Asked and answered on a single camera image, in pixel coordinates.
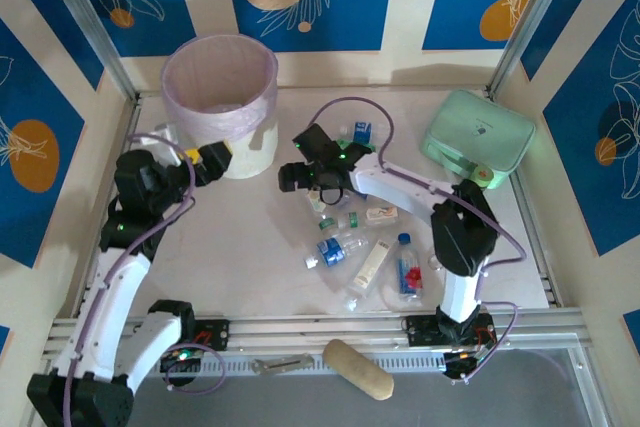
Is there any Pocari Sweat clear bottle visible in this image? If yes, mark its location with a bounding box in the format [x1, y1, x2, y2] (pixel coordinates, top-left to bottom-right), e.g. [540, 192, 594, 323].
[339, 120, 396, 146]

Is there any small white bottle colourful label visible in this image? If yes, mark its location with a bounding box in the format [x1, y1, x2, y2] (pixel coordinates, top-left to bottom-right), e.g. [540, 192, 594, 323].
[363, 206, 400, 227]

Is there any blue label bottle white cap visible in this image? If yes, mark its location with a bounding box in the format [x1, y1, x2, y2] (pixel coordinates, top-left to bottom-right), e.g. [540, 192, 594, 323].
[303, 231, 371, 271]

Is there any cream waste bin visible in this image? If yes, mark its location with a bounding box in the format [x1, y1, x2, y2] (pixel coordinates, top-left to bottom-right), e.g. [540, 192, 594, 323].
[219, 114, 280, 181]

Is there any pink plastic bin liner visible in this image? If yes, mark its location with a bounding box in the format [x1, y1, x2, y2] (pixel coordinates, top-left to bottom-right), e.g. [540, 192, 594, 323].
[159, 34, 279, 142]

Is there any clear bottle cream label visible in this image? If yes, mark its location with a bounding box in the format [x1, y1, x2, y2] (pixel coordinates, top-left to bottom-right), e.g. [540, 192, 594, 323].
[343, 238, 392, 313]

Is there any clear bottle red flower label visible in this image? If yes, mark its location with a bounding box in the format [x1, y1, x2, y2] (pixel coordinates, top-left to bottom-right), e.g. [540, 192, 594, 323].
[394, 232, 425, 303]

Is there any mint green zip pouch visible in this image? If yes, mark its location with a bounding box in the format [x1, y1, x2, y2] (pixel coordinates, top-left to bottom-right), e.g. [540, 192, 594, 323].
[422, 89, 537, 192]

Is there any black controller board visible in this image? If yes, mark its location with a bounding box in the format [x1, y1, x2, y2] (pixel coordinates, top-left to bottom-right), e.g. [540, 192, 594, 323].
[442, 349, 494, 381]
[159, 349, 204, 374]

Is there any beige foam roll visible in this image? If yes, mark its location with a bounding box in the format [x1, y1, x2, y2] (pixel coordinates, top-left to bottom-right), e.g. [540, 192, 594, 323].
[322, 339, 396, 402]

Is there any purple cable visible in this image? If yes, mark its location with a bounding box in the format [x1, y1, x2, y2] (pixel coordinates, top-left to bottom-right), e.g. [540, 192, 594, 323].
[62, 132, 197, 426]
[307, 96, 529, 353]
[447, 346, 494, 384]
[166, 344, 226, 395]

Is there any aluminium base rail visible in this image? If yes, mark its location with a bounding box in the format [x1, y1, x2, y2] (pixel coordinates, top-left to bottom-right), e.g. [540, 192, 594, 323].
[49, 309, 586, 363]

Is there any aluminium frame post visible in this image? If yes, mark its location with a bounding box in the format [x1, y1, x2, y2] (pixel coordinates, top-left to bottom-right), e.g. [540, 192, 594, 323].
[487, 0, 591, 101]
[37, 0, 141, 101]

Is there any flat metal bracket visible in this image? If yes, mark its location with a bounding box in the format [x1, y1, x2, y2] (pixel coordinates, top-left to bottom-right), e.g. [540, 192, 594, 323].
[251, 354, 315, 377]

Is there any grey slotted cable duct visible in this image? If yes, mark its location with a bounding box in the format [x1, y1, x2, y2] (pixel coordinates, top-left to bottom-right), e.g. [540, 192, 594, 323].
[149, 352, 451, 379]

